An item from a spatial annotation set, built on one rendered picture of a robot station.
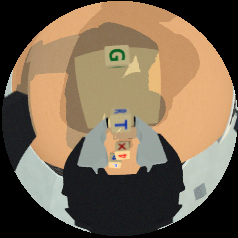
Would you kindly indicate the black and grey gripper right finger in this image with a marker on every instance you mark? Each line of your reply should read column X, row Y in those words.
column 155, row 152

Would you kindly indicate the tan flat mat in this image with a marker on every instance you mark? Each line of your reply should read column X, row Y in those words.
column 137, row 87

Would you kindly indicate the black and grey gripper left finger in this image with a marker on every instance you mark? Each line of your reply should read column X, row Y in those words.
column 88, row 155

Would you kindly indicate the beige block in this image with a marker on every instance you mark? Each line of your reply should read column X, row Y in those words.
column 120, row 119
column 113, row 162
column 117, row 56
column 122, row 150

